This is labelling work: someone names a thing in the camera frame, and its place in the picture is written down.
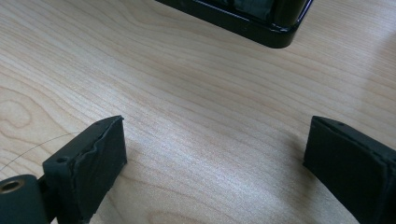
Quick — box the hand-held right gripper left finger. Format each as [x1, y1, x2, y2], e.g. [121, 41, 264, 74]
[38, 115, 129, 224]

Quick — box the red-topped black shoe rack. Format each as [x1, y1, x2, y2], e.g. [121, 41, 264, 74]
[154, 0, 314, 49]

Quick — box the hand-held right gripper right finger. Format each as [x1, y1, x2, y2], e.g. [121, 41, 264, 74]
[303, 115, 396, 224]

